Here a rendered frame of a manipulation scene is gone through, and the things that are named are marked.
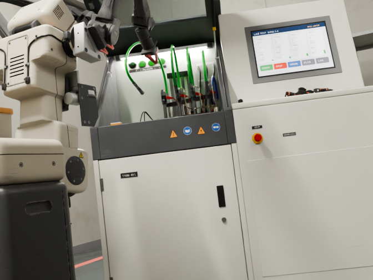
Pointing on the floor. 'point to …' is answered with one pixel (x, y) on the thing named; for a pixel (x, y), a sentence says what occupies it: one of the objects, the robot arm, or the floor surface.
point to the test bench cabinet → (238, 208)
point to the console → (303, 158)
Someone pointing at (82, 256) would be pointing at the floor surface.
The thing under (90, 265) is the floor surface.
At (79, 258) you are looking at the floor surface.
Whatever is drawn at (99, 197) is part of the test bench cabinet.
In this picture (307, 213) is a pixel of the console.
